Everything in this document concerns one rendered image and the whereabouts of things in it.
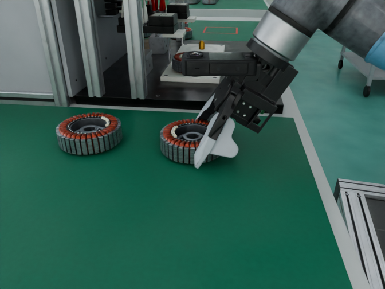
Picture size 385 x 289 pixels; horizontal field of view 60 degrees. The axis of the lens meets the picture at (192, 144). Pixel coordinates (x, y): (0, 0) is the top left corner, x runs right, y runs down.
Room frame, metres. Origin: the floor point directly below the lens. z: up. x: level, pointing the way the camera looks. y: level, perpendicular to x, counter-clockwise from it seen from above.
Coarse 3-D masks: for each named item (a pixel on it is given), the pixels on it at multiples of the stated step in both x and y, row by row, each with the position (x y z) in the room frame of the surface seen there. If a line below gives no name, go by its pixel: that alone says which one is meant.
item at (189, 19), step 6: (168, 6) 1.12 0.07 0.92; (174, 6) 1.12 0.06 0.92; (180, 6) 1.11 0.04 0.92; (186, 6) 1.11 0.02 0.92; (150, 12) 1.13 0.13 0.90; (156, 12) 1.13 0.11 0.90; (168, 12) 1.12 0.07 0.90; (174, 12) 1.12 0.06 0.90; (180, 12) 1.11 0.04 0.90; (186, 12) 1.11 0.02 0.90; (180, 18) 1.11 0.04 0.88; (186, 18) 1.11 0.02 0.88; (192, 18) 1.12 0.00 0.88
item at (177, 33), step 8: (152, 16) 0.88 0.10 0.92; (160, 16) 0.88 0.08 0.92; (168, 16) 0.88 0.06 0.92; (176, 16) 0.92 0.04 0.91; (152, 24) 0.88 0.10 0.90; (160, 24) 0.88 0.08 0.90; (168, 24) 0.87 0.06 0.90; (176, 24) 0.91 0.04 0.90; (120, 32) 0.89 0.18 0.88; (144, 32) 0.88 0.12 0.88; (152, 32) 0.88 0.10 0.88; (160, 32) 0.87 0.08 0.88; (168, 32) 0.87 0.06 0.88; (176, 32) 0.89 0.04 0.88; (184, 32) 0.90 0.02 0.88
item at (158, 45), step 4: (152, 36) 1.13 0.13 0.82; (156, 36) 1.13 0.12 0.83; (160, 36) 1.13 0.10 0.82; (152, 40) 1.12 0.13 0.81; (156, 40) 1.12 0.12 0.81; (160, 40) 1.12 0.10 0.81; (164, 40) 1.13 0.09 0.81; (152, 44) 1.12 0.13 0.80; (156, 44) 1.12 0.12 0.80; (160, 44) 1.12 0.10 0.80; (164, 44) 1.13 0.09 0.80; (152, 48) 1.12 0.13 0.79; (156, 48) 1.12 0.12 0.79; (160, 48) 1.12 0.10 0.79; (164, 48) 1.13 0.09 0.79; (152, 52) 1.12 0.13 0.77; (156, 52) 1.12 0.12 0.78; (160, 52) 1.12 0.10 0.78; (164, 52) 1.12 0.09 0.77
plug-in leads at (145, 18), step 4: (144, 0) 0.91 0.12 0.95; (144, 4) 0.91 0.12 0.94; (144, 8) 0.91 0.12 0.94; (120, 12) 0.89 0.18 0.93; (144, 12) 0.91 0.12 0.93; (144, 16) 0.91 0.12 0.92; (120, 20) 0.89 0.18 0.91; (144, 20) 0.90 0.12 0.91; (120, 24) 0.89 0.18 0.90; (124, 24) 0.89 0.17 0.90; (144, 24) 0.90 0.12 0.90
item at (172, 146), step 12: (180, 120) 0.55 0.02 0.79; (192, 120) 0.55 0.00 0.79; (204, 120) 0.56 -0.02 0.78; (168, 132) 0.51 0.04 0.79; (180, 132) 0.54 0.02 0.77; (192, 132) 0.53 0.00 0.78; (204, 132) 0.54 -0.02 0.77; (168, 144) 0.47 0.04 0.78; (180, 144) 0.47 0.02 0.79; (192, 144) 0.46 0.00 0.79; (168, 156) 0.48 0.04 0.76; (180, 156) 0.46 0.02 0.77; (192, 156) 0.46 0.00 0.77; (216, 156) 0.48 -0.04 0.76
